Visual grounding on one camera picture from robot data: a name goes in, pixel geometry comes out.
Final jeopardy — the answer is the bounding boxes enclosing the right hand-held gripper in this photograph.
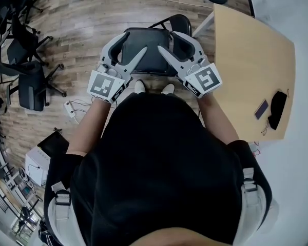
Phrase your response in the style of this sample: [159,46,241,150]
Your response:
[158,31,223,99]

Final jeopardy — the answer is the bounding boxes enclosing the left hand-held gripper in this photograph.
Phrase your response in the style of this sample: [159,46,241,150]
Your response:
[87,31,148,104]

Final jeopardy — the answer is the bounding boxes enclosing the person's left forearm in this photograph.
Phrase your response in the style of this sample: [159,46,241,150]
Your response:
[66,97,111,155]

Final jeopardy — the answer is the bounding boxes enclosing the person's right forearm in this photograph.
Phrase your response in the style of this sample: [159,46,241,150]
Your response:
[198,93,241,145]

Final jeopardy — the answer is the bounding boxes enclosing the person's left white shoe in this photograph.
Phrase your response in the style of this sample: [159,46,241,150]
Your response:
[134,79,146,94]

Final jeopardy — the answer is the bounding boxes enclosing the person's white shoe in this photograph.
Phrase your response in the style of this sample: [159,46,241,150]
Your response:
[161,83,176,95]
[134,79,146,94]

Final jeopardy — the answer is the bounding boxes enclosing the person's right white shoe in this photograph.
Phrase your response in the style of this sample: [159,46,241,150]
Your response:
[161,83,176,95]

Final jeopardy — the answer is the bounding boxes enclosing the light wooden table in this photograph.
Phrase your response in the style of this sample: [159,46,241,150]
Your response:
[193,3,296,141]

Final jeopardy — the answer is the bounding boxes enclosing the white square power strip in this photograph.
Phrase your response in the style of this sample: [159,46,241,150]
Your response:
[63,100,81,125]

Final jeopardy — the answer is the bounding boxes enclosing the dark smartphone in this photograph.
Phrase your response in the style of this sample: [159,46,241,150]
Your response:
[254,99,270,120]

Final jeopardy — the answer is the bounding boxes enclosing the black pouch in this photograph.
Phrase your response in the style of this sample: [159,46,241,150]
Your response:
[267,90,288,131]

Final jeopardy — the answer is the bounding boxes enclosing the thin eyeglasses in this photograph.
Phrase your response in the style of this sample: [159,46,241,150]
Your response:
[260,118,271,136]

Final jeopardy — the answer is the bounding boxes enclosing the person's black shirt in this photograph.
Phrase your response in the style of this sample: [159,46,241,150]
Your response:
[43,92,273,246]

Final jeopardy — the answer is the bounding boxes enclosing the red white plastic clips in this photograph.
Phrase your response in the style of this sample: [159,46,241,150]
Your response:
[249,140,262,159]

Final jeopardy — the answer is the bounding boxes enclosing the white box black lid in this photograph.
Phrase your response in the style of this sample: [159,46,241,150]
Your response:
[25,131,70,187]

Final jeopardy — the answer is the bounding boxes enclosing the long white cable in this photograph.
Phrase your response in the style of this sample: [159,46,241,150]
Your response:
[82,0,214,10]

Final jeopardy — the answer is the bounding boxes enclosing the grey harness strap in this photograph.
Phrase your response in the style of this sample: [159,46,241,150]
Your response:
[44,182,80,246]
[240,167,271,240]

